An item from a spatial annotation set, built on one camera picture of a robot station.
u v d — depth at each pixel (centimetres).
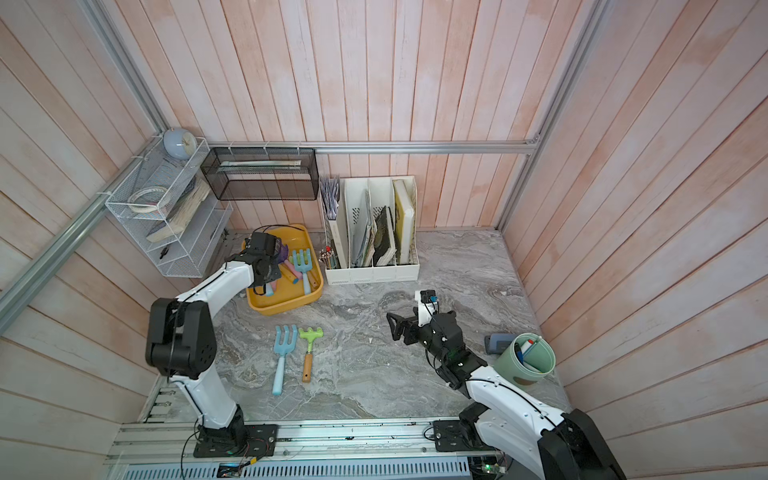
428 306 72
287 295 100
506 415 51
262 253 76
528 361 79
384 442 73
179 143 82
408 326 73
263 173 104
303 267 106
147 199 75
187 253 82
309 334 92
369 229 91
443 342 61
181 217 79
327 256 90
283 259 108
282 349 89
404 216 89
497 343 86
